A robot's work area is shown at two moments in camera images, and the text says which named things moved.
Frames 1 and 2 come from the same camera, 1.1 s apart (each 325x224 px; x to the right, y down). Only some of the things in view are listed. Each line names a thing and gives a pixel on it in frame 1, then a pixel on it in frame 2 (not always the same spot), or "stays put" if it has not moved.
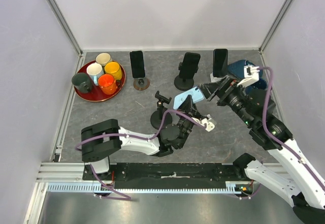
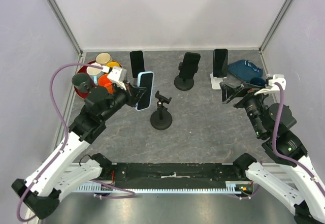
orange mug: x=108 y=85 stays put
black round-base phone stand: x=157 y=117 stays put
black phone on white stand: x=220 y=62 stays put
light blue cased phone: x=195 y=93 → x=145 y=79
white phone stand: x=215 y=78 stays put
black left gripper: x=191 y=108 → x=134 y=94
